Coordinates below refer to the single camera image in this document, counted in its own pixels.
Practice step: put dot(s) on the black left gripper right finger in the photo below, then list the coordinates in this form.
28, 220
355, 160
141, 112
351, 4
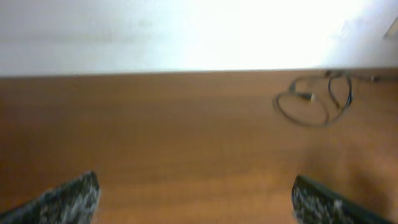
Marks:
314, 203

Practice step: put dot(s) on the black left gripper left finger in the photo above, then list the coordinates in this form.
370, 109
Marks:
73, 202

